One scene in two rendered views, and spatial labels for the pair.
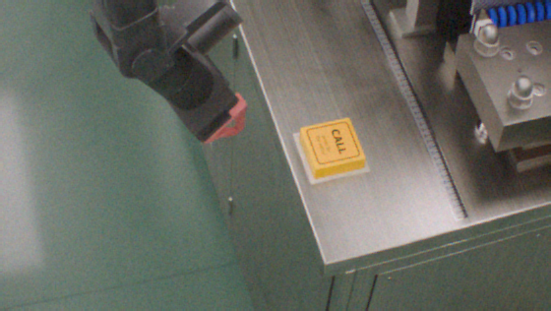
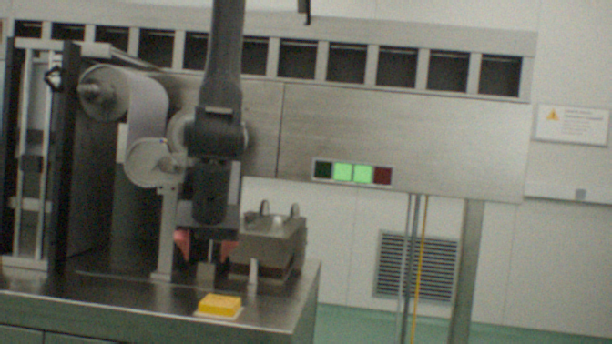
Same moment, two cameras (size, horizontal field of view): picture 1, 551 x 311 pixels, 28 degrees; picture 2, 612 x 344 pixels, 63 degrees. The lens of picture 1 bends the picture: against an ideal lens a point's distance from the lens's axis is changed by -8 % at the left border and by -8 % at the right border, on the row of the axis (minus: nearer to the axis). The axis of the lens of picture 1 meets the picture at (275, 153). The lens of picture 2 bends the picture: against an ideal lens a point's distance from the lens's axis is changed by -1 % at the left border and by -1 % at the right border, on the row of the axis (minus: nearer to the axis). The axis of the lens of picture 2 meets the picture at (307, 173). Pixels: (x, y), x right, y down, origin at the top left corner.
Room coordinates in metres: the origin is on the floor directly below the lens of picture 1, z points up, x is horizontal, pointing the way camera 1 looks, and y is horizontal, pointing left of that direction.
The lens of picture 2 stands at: (0.32, 0.78, 1.25)
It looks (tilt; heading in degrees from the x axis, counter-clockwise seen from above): 3 degrees down; 296
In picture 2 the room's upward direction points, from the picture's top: 6 degrees clockwise
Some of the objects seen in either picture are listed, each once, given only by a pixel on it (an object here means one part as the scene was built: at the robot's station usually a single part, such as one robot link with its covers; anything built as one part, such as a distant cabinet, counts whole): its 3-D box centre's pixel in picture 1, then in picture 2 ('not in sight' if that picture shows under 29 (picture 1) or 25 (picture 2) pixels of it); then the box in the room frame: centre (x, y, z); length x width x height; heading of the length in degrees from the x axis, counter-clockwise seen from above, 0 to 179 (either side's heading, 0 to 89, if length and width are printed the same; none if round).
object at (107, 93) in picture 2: not in sight; (99, 93); (1.36, -0.13, 1.33); 0.06 x 0.06 x 0.06; 20
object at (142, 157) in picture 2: not in sight; (166, 160); (1.28, -0.32, 1.17); 0.26 x 0.12 x 0.12; 110
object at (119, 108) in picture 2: not in sight; (127, 98); (1.41, -0.28, 1.33); 0.25 x 0.14 x 0.14; 110
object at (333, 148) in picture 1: (332, 148); (219, 305); (0.90, -0.07, 0.91); 0.07 x 0.07 x 0.02; 20
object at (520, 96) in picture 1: (522, 89); (277, 225); (0.92, -0.32, 1.05); 0.04 x 0.04 x 0.04
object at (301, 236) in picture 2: not in sight; (301, 248); (0.93, -0.50, 0.96); 0.10 x 0.03 x 0.11; 110
